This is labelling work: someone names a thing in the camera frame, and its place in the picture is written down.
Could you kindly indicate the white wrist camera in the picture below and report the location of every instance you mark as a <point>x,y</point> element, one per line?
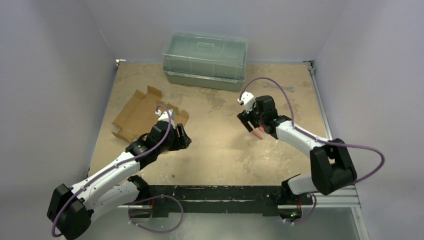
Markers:
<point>246,99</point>
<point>167,115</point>

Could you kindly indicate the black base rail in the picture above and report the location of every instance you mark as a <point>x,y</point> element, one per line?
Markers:
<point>267,200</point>

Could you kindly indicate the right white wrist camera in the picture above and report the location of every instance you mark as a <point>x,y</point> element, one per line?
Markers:
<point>246,99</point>

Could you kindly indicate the red pen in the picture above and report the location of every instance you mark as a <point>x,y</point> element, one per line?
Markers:
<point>259,132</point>

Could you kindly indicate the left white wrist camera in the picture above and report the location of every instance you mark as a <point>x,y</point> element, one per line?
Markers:
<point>167,115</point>

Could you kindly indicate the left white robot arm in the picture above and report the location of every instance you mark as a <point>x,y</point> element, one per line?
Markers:
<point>72,209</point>

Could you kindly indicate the silver wrench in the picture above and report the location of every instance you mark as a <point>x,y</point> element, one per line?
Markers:
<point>273,85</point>

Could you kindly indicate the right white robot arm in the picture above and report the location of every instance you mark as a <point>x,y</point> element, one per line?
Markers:
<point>331,166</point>

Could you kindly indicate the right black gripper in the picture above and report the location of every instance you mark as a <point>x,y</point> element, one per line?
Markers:
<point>248,117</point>

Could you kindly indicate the green plastic storage box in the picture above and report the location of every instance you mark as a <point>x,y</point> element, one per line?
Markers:
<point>205,60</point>

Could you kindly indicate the aluminium frame rail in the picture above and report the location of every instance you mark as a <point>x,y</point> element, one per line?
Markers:
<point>336,217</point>

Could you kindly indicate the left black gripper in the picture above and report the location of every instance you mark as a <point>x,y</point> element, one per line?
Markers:
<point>183,139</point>

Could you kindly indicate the brown cardboard box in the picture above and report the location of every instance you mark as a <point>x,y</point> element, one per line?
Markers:
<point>139,114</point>

